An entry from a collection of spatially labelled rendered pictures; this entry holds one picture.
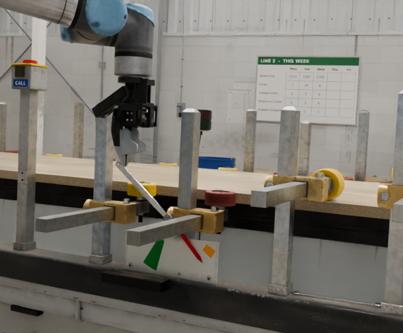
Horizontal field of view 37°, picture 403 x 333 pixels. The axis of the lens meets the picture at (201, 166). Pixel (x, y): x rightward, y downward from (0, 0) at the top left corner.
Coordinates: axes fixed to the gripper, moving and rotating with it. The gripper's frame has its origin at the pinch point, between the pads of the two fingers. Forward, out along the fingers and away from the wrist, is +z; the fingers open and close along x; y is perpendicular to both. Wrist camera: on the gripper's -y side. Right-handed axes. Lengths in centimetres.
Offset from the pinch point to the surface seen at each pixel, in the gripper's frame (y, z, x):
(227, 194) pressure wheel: 21.2, 7.6, 16.2
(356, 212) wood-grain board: 52, 10, 25
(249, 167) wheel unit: -12, 7, 115
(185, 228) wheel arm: 19.6, 13.9, -2.9
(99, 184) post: -10.8, 6.9, 6.1
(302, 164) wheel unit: 11, 4, 115
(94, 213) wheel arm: -5.4, 13.2, -3.1
